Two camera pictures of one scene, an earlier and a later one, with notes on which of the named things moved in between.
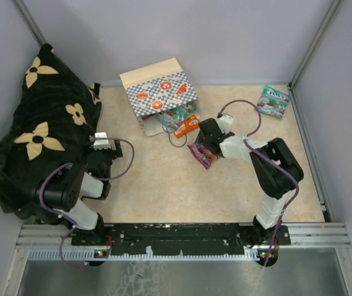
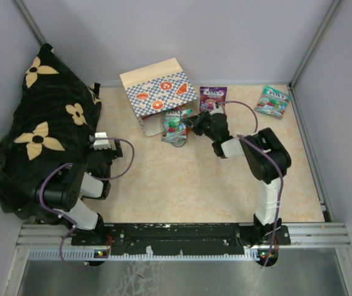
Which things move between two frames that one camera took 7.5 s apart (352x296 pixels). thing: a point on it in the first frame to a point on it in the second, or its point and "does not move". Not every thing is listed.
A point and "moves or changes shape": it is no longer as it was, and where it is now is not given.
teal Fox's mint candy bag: [273, 102] does not move
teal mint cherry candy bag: [172, 118] moves or changes shape
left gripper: [114, 153] does not move
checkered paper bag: [155, 88] does not move
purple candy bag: [203, 153] to [209, 95]
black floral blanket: [57, 115] does not move
